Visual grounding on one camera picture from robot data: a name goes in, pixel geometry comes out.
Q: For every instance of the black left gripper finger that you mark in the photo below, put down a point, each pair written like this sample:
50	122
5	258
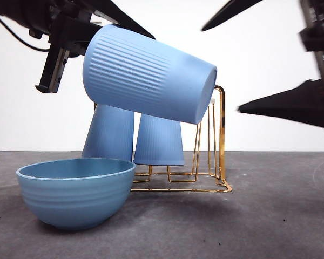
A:
118	13
79	37

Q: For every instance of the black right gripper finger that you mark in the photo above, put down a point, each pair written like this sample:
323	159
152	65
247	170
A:
229	13
299	105

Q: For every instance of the blue ribbed plastic cup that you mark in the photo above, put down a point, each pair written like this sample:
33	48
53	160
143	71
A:
108	135
158	143
145	73

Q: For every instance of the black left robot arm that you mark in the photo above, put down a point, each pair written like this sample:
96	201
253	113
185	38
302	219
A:
19	13

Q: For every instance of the blue ribbed bowl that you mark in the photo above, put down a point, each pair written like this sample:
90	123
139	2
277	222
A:
75	199

